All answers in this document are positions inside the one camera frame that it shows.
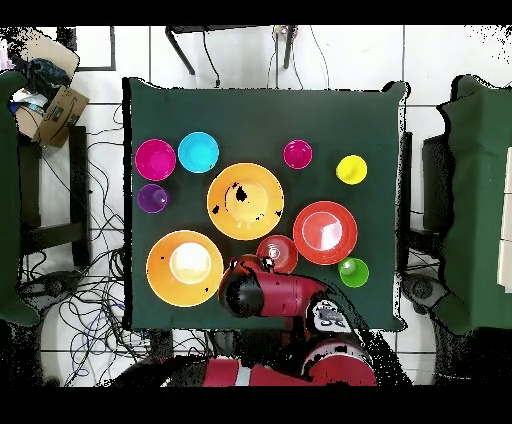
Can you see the small red bowl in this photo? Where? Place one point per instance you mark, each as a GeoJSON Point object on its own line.
{"type": "Point", "coordinates": [282, 250]}

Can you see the large orange bowl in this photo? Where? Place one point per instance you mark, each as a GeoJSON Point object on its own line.
{"type": "Point", "coordinates": [256, 192]}
{"type": "Point", "coordinates": [184, 264]}

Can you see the blue plastic bowl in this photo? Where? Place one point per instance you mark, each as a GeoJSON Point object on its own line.
{"type": "Point", "coordinates": [198, 152]}

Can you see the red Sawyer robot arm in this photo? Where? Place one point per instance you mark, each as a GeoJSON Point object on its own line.
{"type": "Point", "coordinates": [284, 296]}

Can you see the wide red bowl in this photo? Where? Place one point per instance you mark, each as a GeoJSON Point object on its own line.
{"type": "Point", "coordinates": [324, 232]}

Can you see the purple plastic cup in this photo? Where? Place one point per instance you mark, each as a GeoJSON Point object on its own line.
{"type": "Point", "coordinates": [153, 198]}

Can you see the green plastic cup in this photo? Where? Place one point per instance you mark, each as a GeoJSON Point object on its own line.
{"type": "Point", "coordinates": [354, 274]}

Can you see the pink plastic cup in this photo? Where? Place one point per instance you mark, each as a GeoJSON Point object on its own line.
{"type": "Point", "coordinates": [298, 154]}

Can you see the pink plastic bowl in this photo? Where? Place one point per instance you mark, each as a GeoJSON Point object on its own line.
{"type": "Point", "coordinates": [155, 159]}

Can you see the yellow plastic cup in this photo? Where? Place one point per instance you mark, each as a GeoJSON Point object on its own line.
{"type": "Point", "coordinates": [351, 169]}

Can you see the dark green tablecloth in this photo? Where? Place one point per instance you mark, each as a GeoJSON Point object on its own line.
{"type": "Point", "coordinates": [260, 116]}

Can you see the open cardboard box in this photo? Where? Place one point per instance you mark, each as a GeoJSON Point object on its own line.
{"type": "Point", "coordinates": [60, 116]}

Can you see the black metal stand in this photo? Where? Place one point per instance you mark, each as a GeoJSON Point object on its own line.
{"type": "Point", "coordinates": [224, 28]}

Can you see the green covered table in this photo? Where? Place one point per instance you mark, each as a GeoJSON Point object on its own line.
{"type": "Point", "coordinates": [476, 200]}
{"type": "Point", "coordinates": [8, 200]}

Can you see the dark blue bag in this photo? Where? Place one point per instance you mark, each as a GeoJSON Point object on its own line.
{"type": "Point", "coordinates": [46, 76]}

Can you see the flat cardboard sheet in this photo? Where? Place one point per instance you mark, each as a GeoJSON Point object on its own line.
{"type": "Point", "coordinates": [44, 48]}

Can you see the black bench frame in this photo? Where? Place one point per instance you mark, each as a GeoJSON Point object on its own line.
{"type": "Point", "coordinates": [78, 180]}

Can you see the black metal frame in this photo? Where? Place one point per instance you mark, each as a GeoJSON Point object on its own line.
{"type": "Point", "coordinates": [67, 39]}

